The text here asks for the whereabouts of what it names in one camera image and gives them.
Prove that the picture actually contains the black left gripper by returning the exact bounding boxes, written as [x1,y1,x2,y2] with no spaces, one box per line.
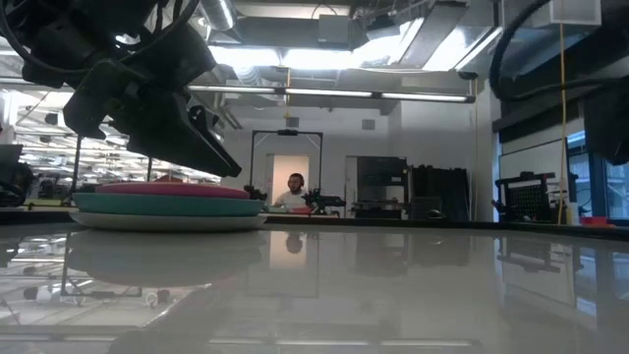
[63,24,243,178]

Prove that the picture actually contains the maroon red plastic plate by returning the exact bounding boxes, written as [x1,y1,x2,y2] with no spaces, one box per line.
[94,181,252,201]

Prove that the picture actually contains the teal plastic plate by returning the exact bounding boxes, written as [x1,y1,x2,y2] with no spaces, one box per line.
[72,192,265,217]

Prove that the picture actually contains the ceiling light strip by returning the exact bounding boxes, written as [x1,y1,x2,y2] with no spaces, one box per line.
[284,88,373,98]
[380,91,468,103]
[189,85,277,94]

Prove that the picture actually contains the white plastic plate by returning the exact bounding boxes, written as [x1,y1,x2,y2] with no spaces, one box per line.
[68,210,269,233]

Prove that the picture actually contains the person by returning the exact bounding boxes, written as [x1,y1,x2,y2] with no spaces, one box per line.
[272,172,310,208]

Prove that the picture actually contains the grey ceiling unit box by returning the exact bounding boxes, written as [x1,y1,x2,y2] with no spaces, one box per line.
[317,14,353,46]

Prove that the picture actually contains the grey monitor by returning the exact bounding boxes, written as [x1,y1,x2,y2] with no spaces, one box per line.
[0,144,25,171]

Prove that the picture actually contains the black cabinet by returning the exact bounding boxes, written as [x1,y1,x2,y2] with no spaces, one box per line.
[356,155,410,220]

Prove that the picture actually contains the black storage cases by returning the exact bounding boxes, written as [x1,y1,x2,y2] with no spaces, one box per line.
[410,165,471,221]

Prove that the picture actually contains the black perforated cart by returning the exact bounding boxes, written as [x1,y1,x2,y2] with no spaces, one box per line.
[493,170,579,223]

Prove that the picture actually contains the whiteboard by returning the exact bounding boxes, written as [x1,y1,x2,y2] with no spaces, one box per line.
[498,140,566,222]

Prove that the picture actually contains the silver ventilation duct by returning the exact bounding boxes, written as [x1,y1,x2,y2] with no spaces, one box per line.
[199,0,238,31]

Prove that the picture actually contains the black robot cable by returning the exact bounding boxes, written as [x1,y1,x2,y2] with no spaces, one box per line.
[489,0,629,103]

